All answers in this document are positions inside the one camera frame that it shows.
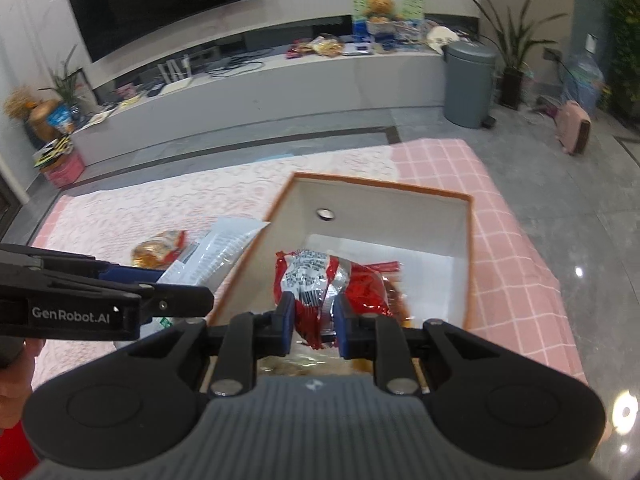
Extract orange storage box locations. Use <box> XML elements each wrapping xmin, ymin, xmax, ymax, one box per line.
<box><xmin>205</xmin><ymin>171</ymin><xmax>475</xmax><ymax>396</ymax></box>

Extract red strip snack packet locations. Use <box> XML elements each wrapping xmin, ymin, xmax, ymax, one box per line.
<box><xmin>345</xmin><ymin>260</ymin><xmax>413</xmax><ymax>323</ymax></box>

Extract pink checked cloth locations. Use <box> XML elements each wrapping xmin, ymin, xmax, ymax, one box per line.
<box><xmin>30</xmin><ymin>139</ymin><xmax>588</xmax><ymax>386</ymax></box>

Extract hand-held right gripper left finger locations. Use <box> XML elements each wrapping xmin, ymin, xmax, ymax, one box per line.
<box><xmin>125</xmin><ymin>291</ymin><xmax>297</xmax><ymax>400</ymax></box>

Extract person's left hand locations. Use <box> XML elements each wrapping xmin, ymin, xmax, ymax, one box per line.
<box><xmin>0</xmin><ymin>337</ymin><xmax>46</xmax><ymax>431</ymax></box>

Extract clear green snack packet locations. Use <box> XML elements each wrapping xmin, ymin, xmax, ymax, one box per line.
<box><xmin>257</xmin><ymin>340</ymin><xmax>373</xmax><ymax>376</ymax></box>

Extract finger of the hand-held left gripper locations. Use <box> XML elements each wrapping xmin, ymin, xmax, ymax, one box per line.
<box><xmin>137</xmin><ymin>282</ymin><xmax>216</xmax><ymax>328</ymax></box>
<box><xmin>95</xmin><ymin>259</ymin><xmax>167</xmax><ymax>284</ymax></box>

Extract black television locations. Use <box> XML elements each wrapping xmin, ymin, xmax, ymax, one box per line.
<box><xmin>62</xmin><ymin>0</ymin><xmax>263</xmax><ymax>63</ymax></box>

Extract blue water jug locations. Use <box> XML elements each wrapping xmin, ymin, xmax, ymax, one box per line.
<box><xmin>562</xmin><ymin>52</ymin><xmax>606</xmax><ymax>118</ymax></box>

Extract clear white label packet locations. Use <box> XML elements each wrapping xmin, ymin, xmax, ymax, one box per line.
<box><xmin>150</xmin><ymin>217</ymin><xmax>271</xmax><ymax>328</ymax></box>

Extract pink cardboard box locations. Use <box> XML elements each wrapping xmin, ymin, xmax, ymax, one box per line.
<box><xmin>32</xmin><ymin>137</ymin><xmax>86</xmax><ymax>188</ymax></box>

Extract brown vase with dried flowers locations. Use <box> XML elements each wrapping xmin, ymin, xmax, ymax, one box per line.
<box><xmin>2</xmin><ymin>85</ymin><xmax>63</xmax><ymax>143</ymax></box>

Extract long leaf potted plant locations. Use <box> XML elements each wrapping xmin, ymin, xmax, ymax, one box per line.
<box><xmin>465</xmin><ymin>0</ymin><xmax>568</xmax><ymax>111</ymax></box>

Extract pile of snack packets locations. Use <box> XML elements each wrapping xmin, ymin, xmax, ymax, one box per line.
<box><xmin>286</xmin><ymin>35</ymin><xmax>346</xmax><ymax>58</ymax></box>

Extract white router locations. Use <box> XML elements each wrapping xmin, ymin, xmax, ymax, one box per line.
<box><xmin>150</xmin><ymin>57</ymin><xmax>193</xmax><ymax>96</ymax></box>

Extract white lace tablecloth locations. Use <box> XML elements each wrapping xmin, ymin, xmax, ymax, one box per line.
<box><xmin>30</xmin><ymin>145</ymin><xmax>401</xmax><ymax>391</ymax></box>

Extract black cables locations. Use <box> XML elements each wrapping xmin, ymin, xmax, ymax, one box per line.
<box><xmin>207</xmin><ymin>55</ymin><xmax>266</xmax><ymax>78</ymax></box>

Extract orange stick snack bag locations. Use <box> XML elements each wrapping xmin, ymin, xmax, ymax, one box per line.
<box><xmin>131</xmin><ymin>230</ymin><xmax>188</xmax><ymax>268</ymax></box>

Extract green leafy plant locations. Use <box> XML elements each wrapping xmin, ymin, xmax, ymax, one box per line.
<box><xmin>575</xmin><ymin>0</ymin><xmax>640</xmax><ymax>126</ymax></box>

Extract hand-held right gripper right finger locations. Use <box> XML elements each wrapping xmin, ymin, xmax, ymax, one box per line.
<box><xmin>333</xmin><ymin>292</ymin><xmax>506</xmax><ymax>400</ymax></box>

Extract grey media console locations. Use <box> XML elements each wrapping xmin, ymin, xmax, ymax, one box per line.
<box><xmin>70</xmin><ymin>15</ymin><xmax>448</xmax><ymax>166</ymax></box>

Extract small potted plant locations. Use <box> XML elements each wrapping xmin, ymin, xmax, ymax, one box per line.
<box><xmin>37</xmin><ymin>45</ymin><xmax>83</xmax><ymax>116</ymax></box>

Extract teddy bear gift box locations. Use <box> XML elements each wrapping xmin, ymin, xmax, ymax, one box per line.
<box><xmin>350</xmin><ymin>0</ymin><xmax>426</xmax><ymax>43</ymax></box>

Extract red white label snack packet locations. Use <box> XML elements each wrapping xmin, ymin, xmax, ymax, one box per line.
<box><xmin>272</xmin><ymin>249</ymin><xmax>351</xmax><ymax>351</ymax></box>

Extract person's red clothing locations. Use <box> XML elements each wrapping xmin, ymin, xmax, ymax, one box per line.
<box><xmin>0</xmin><ymin>429</ymin><xmax>41</xmax><ymax>480</ymax></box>

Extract grey trash bin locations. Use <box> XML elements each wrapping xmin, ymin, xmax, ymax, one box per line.
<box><xmin>444</xmin><ymin>41</ymin><xmax>498</xmax><ymax>129</ymax></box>

